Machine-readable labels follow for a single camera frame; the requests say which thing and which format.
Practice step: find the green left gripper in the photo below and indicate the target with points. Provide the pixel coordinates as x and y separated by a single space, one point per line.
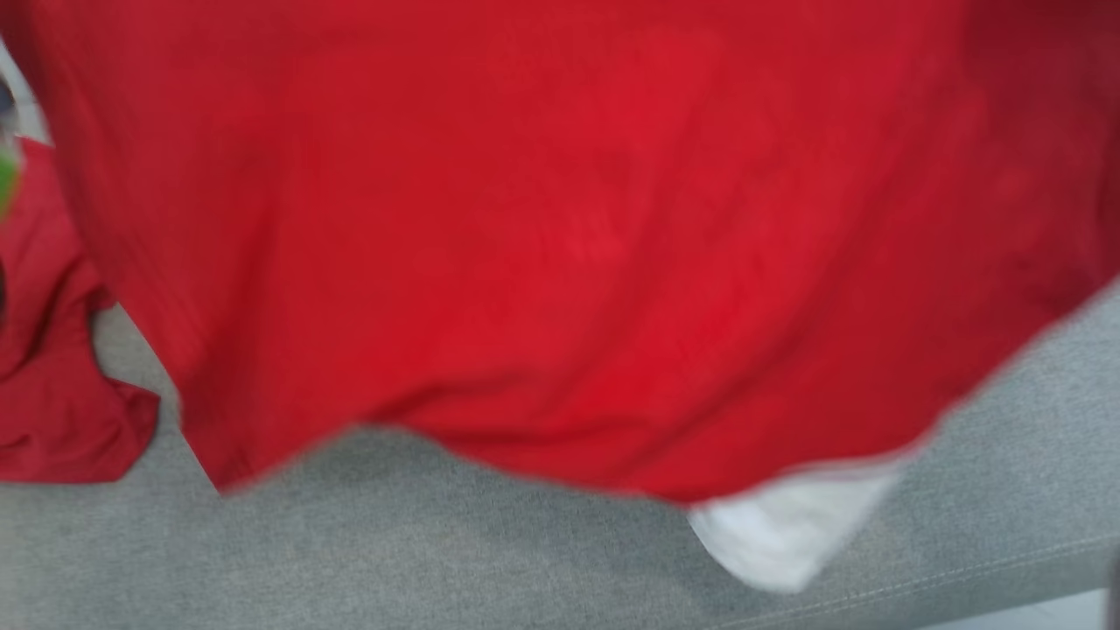
6 179

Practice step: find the red jersey with white stripes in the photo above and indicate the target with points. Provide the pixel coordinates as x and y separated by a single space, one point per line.
560 227

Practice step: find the grey fabric sofa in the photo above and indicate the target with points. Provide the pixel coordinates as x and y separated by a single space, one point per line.
437 542

